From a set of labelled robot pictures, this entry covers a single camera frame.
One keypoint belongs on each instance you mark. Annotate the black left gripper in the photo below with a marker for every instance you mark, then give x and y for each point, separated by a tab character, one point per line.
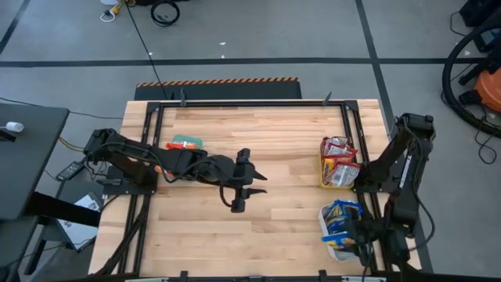
240	178

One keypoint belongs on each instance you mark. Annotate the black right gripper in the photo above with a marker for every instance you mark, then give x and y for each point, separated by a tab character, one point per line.
372	237

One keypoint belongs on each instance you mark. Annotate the orange Maruchan chicken noodle pack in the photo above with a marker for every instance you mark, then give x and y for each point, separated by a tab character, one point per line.
158	169
181	145

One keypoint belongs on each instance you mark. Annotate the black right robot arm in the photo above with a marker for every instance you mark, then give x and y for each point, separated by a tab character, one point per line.
407	176

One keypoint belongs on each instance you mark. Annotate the white plastic bin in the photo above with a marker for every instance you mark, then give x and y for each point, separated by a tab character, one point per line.
339	256

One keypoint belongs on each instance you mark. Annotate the yellow plastic bin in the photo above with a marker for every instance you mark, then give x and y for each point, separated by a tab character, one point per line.
323	182

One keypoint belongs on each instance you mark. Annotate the teal plastic bin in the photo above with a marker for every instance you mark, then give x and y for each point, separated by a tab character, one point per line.
188	139

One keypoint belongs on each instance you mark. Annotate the black hazard-striped floor mat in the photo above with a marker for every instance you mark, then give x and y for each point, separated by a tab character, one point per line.
219	91

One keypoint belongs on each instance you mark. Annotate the black power adapter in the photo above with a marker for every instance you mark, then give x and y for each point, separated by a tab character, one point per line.
70	171

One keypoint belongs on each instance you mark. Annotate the black desk leg bar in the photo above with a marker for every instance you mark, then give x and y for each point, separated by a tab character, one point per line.
62	208

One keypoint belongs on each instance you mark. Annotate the orange vacuum cleaner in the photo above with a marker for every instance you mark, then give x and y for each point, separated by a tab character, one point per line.
491	90

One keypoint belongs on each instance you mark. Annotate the black equipment case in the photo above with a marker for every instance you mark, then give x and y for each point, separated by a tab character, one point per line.
145	2

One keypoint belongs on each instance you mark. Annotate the dark grey desk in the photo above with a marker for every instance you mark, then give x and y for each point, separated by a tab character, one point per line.
27	168

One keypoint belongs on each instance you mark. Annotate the white bottle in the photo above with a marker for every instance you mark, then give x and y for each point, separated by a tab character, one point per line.
15	127

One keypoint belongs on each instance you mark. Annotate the black box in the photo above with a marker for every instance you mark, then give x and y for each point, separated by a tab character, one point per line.
481	11

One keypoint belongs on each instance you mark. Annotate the black desk object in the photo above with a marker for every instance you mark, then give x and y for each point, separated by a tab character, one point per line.
6	135

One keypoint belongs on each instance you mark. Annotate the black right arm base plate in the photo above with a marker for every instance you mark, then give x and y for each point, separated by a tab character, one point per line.
375	188

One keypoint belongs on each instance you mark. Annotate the black aluminium table frame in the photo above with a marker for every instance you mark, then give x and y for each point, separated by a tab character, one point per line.
254	103

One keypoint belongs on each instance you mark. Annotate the black frame clamp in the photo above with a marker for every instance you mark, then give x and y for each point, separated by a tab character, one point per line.
326	98
182	98

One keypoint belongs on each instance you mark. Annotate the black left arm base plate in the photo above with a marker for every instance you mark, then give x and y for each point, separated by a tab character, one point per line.
117	189

